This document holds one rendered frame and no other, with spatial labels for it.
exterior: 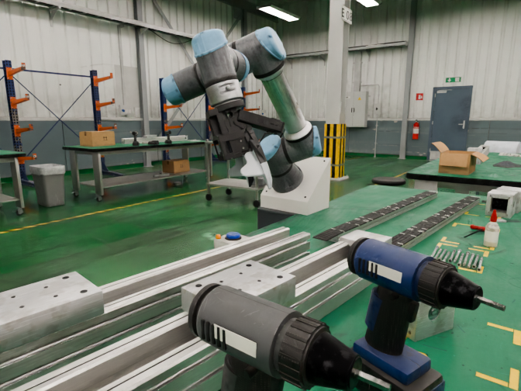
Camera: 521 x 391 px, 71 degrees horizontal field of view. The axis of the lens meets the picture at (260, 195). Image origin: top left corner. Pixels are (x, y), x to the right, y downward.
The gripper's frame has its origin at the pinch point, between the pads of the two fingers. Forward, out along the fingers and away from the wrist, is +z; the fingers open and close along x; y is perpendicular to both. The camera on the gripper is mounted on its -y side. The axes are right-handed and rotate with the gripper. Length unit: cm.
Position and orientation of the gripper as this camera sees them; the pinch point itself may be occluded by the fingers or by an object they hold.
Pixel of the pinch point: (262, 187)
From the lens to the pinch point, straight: 84.0
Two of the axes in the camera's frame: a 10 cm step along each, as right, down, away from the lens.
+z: 2.9, 9.5, 1.5
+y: -9.1, 3.2, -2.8
